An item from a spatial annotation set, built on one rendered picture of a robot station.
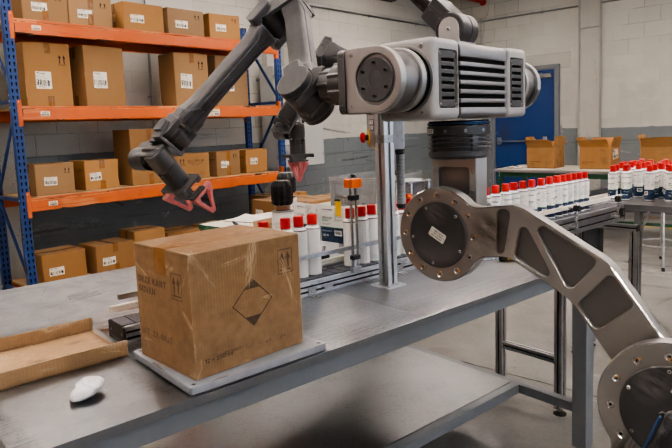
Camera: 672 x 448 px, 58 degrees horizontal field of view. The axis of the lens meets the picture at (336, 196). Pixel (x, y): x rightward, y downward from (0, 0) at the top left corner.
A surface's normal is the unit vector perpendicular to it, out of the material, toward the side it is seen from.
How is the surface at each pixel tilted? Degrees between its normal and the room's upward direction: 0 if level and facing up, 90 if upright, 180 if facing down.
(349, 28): 90
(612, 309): 90
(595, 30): 90
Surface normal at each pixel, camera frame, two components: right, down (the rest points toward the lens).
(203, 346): 0.70, 0.05
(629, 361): -0.67, 0.11
